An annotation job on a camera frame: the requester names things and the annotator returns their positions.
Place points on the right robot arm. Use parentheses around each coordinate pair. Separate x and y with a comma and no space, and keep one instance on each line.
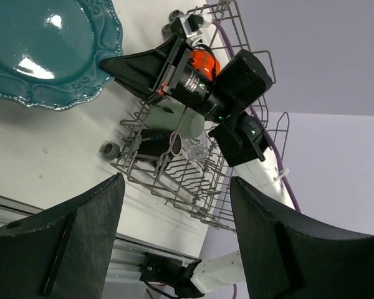
(241,137)

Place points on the clear plastic glass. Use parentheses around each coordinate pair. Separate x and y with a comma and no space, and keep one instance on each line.
(197,149)

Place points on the grey wire dish rack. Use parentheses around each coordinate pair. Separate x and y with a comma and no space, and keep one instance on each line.
(201,189)

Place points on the teal scalloped plate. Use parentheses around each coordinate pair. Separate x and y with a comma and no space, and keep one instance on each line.
(50,51)

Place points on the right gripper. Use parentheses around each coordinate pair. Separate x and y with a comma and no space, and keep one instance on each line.
(168,70)

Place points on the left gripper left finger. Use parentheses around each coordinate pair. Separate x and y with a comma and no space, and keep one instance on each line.
(63,251)

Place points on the aluminium extrusion rail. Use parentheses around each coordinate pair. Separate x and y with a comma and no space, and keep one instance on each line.
(126,258)

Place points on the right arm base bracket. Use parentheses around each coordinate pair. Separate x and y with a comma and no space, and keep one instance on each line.
(164,270)

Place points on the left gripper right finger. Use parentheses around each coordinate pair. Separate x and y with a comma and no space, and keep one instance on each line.
(286,254)

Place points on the dark brown mug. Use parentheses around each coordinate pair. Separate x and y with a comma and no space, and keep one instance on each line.
(155,142)

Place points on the green plastic cup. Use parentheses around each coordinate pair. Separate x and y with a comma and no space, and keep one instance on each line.
(176,117)

